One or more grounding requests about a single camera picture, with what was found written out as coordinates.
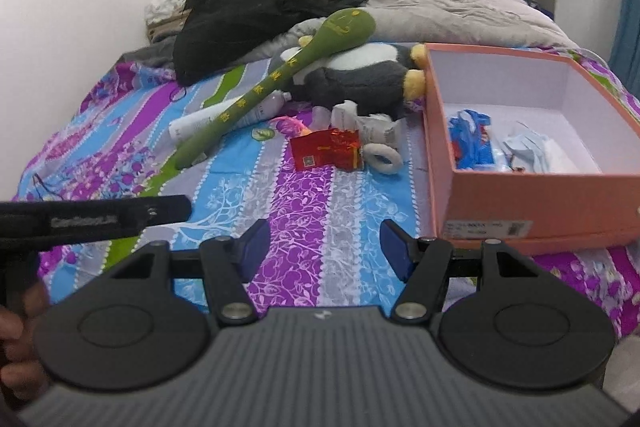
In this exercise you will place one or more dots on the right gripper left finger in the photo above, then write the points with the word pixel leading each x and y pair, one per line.
pixel 228 264

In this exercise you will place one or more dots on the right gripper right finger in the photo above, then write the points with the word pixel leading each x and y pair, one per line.
pixel 421 264

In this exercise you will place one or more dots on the blue red plastic bag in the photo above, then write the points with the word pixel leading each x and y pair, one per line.
pixel 468 133

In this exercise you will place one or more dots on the red foil packet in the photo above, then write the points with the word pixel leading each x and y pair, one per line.
pixel 331 147

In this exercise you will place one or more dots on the blue face mask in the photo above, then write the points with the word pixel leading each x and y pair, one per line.
pixel 525 151

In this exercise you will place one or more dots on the white tissue paper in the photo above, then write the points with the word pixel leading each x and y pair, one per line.
pixel 576 161

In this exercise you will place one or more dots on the small panda plush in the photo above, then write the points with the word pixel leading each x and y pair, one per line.
pixel 377 129

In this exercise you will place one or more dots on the pink feather toy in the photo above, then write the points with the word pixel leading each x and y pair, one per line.
pixel 290 127

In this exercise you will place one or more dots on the person left hand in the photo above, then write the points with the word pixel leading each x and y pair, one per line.
pixel 23 374

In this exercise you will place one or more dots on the orange cardboard box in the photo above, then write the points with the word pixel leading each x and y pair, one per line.
pixel 538 213

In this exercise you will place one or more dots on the grey penguin plush toy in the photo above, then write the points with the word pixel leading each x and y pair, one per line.
pixel 380 78

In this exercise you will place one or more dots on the dark grey blanket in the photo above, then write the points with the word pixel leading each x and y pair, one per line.
pixel 159 54

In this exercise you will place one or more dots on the black clothing pile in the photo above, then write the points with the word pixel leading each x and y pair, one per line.
pixel 219 32

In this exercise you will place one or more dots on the green plush massage stick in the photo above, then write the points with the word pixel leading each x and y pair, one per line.
pixel 343 30

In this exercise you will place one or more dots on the cardboard box nightstand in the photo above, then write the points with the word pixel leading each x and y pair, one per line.
pixel 167 27

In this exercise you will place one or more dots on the grey duvet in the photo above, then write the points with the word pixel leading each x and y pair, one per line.
pixel 507 23

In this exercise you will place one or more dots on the blue curtain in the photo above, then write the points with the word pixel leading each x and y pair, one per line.
pixel 624 59

